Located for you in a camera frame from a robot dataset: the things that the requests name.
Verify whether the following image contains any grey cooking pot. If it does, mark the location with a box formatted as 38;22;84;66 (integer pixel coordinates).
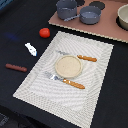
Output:
56;0;77;19

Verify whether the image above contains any brown stove board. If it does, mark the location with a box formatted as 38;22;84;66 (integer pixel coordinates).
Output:
49;0;128;43

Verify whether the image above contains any knife with wooden handle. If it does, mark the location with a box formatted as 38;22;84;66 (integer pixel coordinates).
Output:
56;50;97;62

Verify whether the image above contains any grey frying pan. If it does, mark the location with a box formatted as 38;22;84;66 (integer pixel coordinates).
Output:
63;5;102;26

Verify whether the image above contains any fork with wooden handle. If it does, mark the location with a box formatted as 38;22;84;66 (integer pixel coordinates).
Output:
45;72;85;89

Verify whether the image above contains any red toy tomato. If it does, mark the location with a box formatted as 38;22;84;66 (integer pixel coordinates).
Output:
39;28;50;38

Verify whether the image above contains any beige bowl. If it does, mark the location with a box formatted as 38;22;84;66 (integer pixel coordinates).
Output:
118;4;128;30

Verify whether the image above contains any white toy fish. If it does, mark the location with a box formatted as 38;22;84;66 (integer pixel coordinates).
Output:
25;42;37;56

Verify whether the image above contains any brown toy sausage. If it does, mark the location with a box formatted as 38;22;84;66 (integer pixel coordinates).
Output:
5;64;27;72

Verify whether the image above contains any beige round plate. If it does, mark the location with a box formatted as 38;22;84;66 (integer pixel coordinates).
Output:
55;55;83;78

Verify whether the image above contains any white woven placemat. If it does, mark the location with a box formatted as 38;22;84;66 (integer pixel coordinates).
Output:
13;31;113;128

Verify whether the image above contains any black round burner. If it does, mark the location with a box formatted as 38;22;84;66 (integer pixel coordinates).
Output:
76;0;85;7
89;1;105;10

